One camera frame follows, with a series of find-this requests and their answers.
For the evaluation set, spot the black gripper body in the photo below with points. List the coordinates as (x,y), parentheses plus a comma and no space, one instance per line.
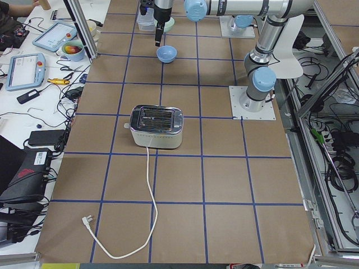
(161,14)

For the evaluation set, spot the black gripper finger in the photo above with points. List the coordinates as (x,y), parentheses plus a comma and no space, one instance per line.
(159,33)

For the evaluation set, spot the green bowl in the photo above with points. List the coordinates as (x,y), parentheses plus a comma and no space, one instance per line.
(169,25)

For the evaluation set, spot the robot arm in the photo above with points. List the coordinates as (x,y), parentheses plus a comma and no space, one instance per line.
(261,78)

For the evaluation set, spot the cream bowl with lemon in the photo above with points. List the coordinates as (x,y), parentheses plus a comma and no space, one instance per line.
(93,29)

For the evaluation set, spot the blue bowl with fruit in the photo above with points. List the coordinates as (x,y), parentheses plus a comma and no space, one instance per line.
(73,50)

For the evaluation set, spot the clear plastic food container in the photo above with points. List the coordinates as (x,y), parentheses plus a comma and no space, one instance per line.
(146,22)

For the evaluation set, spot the cream toaster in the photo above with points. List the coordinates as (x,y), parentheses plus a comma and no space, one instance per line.
(156,126)

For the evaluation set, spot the scissors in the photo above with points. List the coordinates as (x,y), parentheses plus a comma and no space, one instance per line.
(71,70)

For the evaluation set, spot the blue teach pendant tablet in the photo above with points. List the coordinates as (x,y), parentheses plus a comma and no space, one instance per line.
(54,37)

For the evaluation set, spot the white chair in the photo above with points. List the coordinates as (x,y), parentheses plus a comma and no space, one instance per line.
(284,64)

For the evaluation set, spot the black power adapter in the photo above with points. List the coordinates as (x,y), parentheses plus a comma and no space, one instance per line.
(24,98)

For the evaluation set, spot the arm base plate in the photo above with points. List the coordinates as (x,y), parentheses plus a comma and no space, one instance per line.
(239,26)
(245,108)

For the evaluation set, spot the orange handled tool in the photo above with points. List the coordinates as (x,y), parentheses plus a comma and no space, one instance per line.
(58,81)

